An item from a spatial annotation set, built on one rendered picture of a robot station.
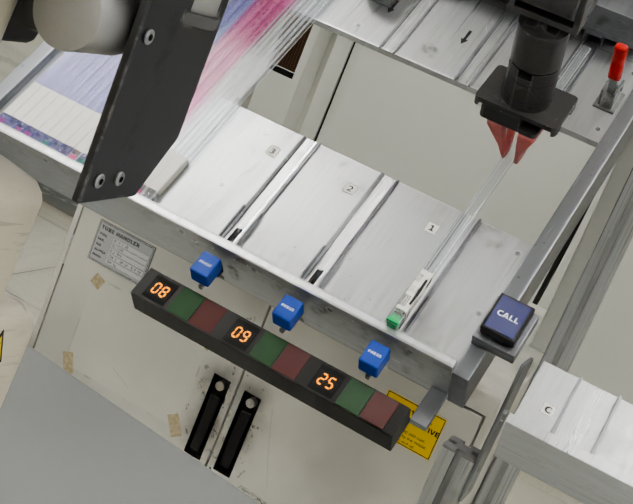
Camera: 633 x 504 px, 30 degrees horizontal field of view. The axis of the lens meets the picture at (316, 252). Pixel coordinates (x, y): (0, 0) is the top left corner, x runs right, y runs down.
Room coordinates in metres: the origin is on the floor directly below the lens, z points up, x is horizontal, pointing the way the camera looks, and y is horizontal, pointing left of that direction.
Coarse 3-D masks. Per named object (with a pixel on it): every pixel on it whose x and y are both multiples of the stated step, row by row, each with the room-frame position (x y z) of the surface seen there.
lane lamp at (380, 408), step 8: (376, 392) 1.17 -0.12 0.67; (376, 400) 1.17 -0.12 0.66; (384, 400) 1.17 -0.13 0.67; (392, 400) 1.17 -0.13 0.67; (368, 408) 1.16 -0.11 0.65; (376, 408) 1.16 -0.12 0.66; (384, 408) 1.16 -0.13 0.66; (392, 408) 1.16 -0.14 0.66; (360, 416) 1.15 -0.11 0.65; (368, 416) 1.15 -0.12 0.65; (376, 416) 1.15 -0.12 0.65; (384, 416) 1.15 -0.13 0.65; (376, 424) 1.14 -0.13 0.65; (384, 424) 1.15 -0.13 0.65
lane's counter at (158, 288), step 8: (160, 280) 1.26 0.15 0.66; (168, 280) 1.26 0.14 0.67; (152, 288) 1.25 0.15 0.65; (160, 288) 1.25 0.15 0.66; (168, 288) 1.25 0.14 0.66; (176, 288) 1.25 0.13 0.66; (152, 296) 1.24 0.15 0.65; (160, 296) 1.24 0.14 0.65; (168, 296) 1.24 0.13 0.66; (160, 304) 1.24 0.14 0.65
